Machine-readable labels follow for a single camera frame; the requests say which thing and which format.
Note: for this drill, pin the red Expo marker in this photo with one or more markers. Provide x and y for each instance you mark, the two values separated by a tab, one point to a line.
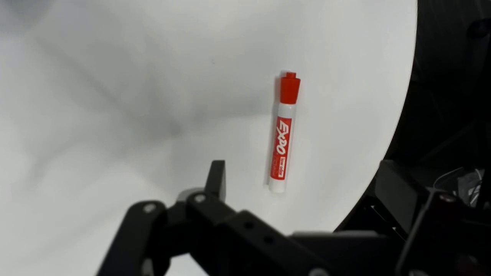
285	109

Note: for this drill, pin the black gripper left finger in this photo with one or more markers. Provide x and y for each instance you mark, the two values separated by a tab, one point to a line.
135	245

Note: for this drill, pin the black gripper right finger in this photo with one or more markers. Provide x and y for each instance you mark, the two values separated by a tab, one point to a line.
207	205

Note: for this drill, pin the round white table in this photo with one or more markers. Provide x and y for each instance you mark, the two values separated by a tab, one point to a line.
104	103

